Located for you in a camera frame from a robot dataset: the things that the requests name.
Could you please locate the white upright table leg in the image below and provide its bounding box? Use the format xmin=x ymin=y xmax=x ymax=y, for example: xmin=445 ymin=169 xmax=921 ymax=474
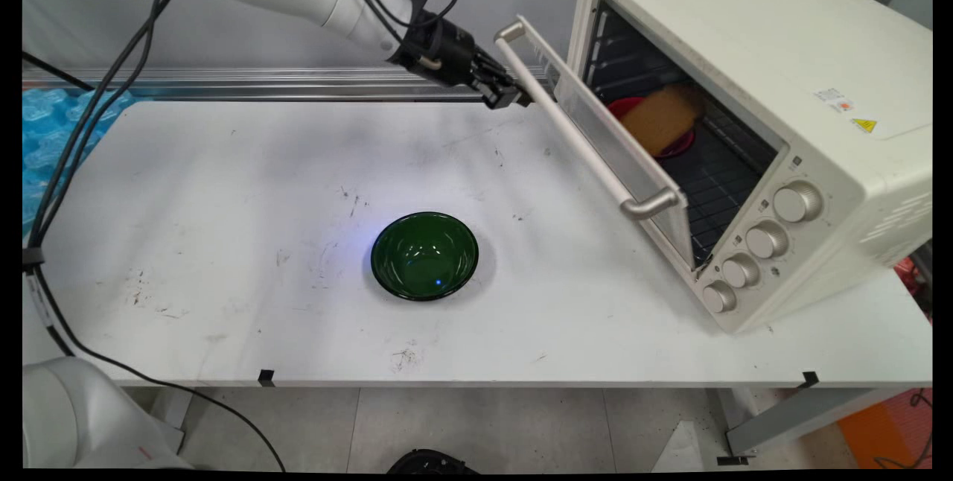
xmin=147 ymin=387 xmax=196 ymax=455

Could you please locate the large silver oven knob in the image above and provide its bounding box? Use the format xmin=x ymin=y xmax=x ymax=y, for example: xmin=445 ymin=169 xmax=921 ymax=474
xmin=773 ymin=182 xmax=824 ymax=224

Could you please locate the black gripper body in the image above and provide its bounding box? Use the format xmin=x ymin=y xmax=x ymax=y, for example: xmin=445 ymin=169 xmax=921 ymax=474
xmin=387 ymin=12 xmax=494 ymax=92

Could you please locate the brown bread slice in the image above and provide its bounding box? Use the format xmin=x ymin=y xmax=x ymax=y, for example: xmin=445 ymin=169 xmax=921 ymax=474
xmin=619 ymin=84 xmax=705 ymax=157

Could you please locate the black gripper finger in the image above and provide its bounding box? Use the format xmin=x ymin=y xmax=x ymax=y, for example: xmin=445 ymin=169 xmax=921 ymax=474
xmin=476 ymin=49 xmax=524 ymax=93
xmin=481 ymin=80 xmax=534 ymax=112

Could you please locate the white oven label sticker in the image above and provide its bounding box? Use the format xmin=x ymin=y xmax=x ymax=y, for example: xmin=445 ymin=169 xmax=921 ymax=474
xmin=815 ymin=87 xmax=854 ymax=115

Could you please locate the cream glass oven door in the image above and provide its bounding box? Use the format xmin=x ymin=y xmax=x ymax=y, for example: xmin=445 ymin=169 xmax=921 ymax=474
xmin=493 ymin=15 xmax=702 ymax=270

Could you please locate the red object behind oven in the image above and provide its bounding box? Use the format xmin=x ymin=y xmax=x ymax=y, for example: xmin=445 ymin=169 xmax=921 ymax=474
xmin=893 ymin=256 xmax=922 ymax=297

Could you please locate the black round floor object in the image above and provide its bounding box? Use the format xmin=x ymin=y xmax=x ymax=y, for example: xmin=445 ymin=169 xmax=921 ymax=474
xmin=386 ymin=448 xmax=479 ymax=475

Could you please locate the orange floor mat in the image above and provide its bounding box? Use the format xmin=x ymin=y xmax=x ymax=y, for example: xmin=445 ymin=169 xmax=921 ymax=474
xmin=837 ymin=387 xmax=933 ymax=471

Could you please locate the red bowl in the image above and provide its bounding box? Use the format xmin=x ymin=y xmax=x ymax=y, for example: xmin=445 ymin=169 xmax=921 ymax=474
xmin=606 ymin=97 xmax=698 ymax=160

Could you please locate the black wire oven rack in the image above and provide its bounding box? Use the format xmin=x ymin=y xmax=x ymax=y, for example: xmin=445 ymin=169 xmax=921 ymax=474
xmin=584 ymin=16 xmax=779 ymax=266

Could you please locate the thin black diagonal cable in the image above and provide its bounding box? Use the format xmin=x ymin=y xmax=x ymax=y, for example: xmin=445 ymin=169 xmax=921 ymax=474
xmin=22 ymin=51 xmax=96 ymax=92

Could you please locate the grey slanted table leg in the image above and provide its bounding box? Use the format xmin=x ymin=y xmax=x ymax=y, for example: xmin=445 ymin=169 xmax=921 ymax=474
xmin=725 ymin=387 xmax=898 ymax=459

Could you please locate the aluminium rail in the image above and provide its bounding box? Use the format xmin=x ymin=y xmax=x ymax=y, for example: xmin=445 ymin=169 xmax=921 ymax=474
xmin=22 ymin=67 xmax=555 ymax=103

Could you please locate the green glass bowl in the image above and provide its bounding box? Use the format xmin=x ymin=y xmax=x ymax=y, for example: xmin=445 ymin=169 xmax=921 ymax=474
xmin=370 ymin=211 xmax=480 ymax=302

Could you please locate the cream toaster oven body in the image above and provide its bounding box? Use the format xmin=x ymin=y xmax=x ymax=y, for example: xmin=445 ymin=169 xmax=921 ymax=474
xmin=558 ymin=0 xmax=933 ymax=335

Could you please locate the blue bubble wrap sheet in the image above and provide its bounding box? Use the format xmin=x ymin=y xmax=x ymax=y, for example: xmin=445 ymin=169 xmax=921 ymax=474
xmin=22 ymin=87 xmax=136 ymax=238

